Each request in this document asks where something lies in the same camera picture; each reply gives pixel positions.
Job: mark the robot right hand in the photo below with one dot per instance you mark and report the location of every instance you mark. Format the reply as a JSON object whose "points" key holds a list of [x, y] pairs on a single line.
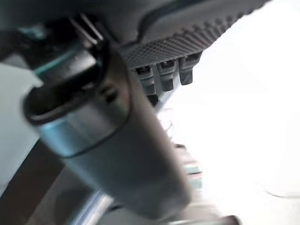
{"points": [[131, 152]]}

